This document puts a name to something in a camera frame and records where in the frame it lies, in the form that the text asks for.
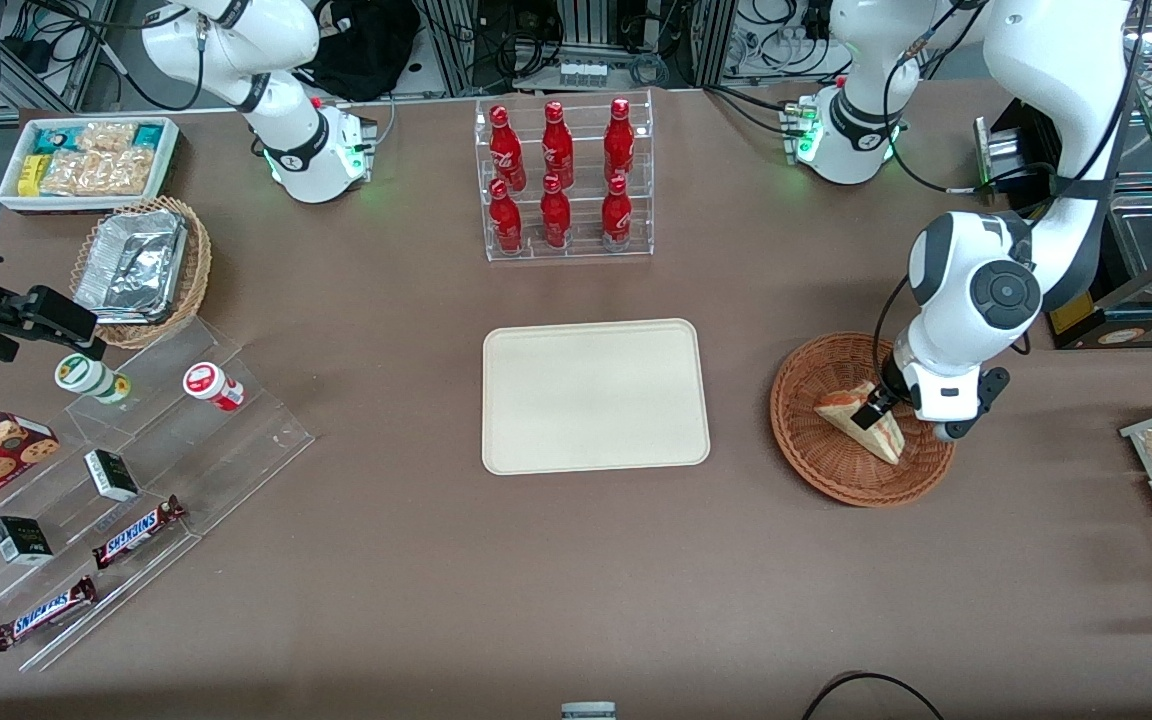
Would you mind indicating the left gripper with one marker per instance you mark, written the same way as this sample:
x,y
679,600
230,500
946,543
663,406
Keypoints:
x,y
887,394

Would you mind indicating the triangular sandwich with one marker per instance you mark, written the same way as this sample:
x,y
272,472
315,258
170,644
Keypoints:
x,y
841,412

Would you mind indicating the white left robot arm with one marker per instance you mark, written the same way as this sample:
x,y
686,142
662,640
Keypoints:
x,y
1056,60

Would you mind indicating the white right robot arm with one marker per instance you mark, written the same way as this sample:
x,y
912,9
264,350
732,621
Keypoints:
x,y
236,50

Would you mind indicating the brown wicker basket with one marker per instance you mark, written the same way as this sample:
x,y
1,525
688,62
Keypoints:
x,y
816,450

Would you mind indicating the aluminium foil tray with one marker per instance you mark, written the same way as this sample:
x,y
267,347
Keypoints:
x,y
131,265

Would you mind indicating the light wicker basket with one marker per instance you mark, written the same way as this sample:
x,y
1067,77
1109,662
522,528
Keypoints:
x,y
194,270

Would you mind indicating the cream plastic tray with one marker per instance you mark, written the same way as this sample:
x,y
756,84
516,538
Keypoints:
x,y
596,400

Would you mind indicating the green lid cup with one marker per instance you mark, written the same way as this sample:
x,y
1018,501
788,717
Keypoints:
x,y
86,375

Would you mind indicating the yellow snack packet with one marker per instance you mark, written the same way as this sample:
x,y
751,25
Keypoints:
x,y
31,175

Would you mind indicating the small black box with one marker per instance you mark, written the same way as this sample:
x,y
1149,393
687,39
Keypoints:
x,y
111,475
21,540

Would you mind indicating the clear bag of crackers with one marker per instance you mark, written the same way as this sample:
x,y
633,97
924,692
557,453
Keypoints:
x,y
96,172
106,136

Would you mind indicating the teal snack packet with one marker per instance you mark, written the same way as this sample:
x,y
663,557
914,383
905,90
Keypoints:
x,y
148,135
56,138

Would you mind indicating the red lid cup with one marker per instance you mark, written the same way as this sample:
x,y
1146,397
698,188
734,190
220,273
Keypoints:
x,y
211,385

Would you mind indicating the white snack bin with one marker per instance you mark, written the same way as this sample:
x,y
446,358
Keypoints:
x,y
166,170

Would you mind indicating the Snickers bar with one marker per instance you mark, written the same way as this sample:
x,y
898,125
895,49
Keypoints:
x,y
44,613
136,532

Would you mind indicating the clear acrylic stepped shelf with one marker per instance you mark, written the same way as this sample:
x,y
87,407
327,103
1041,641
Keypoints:
x,y
236,450

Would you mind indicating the black food warmer machine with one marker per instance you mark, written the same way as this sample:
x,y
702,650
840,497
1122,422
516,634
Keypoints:
x,y
1136,325

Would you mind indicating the red cola bottle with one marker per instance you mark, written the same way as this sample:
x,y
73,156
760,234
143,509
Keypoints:
x,y
617,220
506,150
555,220
506,225
557,145
619,140

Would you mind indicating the clear acrylic bottle rack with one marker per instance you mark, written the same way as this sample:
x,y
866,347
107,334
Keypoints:
x,y
581,215

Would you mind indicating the small grey device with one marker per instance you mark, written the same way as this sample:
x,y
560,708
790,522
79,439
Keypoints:
x,y
588,711

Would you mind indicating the black bag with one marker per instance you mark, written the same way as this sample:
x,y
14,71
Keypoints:
x,y
366,50

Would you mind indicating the white power strip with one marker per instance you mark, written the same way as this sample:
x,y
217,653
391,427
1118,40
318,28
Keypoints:
x,y
582,73

